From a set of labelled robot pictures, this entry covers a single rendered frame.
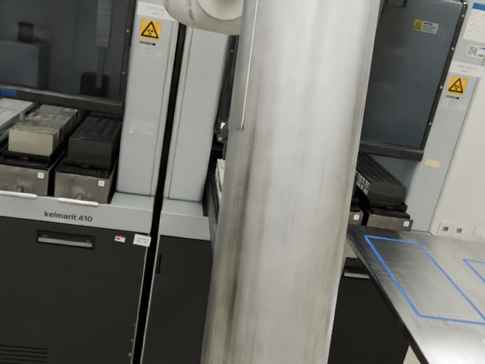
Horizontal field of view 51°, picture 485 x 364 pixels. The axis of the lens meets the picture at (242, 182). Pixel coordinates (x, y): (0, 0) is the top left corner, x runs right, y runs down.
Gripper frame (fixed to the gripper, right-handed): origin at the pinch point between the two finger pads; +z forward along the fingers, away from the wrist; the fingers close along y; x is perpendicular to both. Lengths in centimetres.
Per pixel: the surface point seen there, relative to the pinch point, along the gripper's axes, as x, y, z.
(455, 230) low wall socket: 147, 147, 63
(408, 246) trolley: 6.4, 41.0, 14.3
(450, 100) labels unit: 38, 58, -18
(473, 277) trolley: -6, 51, 14
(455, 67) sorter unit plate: 38, 56, -27
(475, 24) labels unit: 38, 58, -39
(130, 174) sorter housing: 38, -28, 18
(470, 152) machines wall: 149, 140, 18
